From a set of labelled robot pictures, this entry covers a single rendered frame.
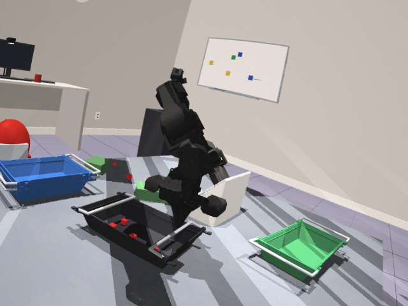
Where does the green box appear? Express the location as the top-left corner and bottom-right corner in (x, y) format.
(135, 181), (168, 204)
(84, 156), (111, 175)

